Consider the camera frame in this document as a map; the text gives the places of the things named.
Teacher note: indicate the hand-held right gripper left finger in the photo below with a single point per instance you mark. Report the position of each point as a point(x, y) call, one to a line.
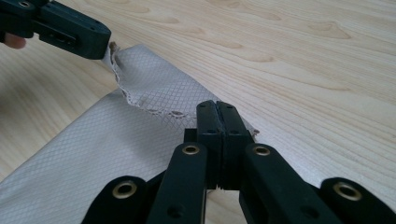
point(186, 174)

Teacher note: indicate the beige mesh cloth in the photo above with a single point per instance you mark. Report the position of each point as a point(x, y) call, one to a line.
point(93, 149)

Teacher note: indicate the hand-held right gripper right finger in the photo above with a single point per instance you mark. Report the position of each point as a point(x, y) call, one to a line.
point(274, 180)

